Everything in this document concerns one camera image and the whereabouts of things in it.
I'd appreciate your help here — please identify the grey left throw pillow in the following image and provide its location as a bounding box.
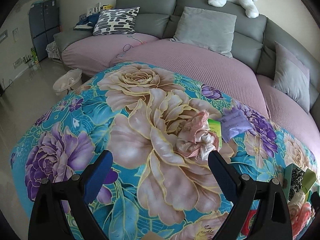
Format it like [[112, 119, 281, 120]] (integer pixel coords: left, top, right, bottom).
[[171, 7, 236, 58]]

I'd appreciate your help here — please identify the cream lace scrunchie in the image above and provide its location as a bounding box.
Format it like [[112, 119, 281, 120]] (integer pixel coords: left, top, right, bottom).
[[289, 190, 306, 206]]

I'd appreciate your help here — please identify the red tape roll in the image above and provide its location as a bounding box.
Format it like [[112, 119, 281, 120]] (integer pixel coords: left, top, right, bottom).
[[241, 210, 257, 237]]

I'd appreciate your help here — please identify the grey sofa with pink cover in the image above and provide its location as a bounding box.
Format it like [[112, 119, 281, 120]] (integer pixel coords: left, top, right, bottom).
[[54, 0, 319, 155]]

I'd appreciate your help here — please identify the black white patterned pillow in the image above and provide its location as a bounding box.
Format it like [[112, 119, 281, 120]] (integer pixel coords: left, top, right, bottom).
[[93, 7, 140, 36]]

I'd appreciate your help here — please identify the white round basket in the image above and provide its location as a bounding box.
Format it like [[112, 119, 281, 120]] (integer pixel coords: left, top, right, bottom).
[[53, 69, 82, 96]]

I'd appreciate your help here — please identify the black white leopard scrunchie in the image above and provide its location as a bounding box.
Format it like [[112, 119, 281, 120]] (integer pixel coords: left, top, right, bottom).
[[288, 167, 304, 201]]

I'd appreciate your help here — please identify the dark blue cabinet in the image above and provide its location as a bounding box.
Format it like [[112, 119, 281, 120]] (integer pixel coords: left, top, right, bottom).
[[28, 0, 60, 61]]

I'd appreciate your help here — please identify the pink satin scrunchie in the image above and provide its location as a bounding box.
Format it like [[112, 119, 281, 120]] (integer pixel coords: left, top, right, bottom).
[[176, 110, 221, 161]]

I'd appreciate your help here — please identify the grey pink right throw pillow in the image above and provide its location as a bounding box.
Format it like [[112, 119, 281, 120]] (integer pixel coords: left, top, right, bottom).
[[272, 42, 310, 113]]

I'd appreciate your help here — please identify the lime green cloth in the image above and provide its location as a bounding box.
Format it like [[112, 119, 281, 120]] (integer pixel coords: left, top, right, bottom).
[[301, 168, 317, 194]]

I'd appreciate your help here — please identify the purple wipes packet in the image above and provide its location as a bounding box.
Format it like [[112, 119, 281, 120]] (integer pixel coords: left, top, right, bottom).
[[219, 110, 253, 142]]

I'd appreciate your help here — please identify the floral blue purple blanket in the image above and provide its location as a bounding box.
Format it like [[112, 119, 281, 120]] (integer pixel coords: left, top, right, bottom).
[[10, 62, 317, 239]]

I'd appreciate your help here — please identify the pink fluffy towel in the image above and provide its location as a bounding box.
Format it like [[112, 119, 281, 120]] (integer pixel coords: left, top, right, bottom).
[[288, 200, 312, 239]]

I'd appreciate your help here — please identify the teal shallow cardboard tray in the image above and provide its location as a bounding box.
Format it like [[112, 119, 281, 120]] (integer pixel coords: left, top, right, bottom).
[[283, 164, 319, 202]]

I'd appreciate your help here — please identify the blue book on sofa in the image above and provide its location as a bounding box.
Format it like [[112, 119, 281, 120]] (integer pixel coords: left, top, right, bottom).
[[73, 13, 100, 30]]

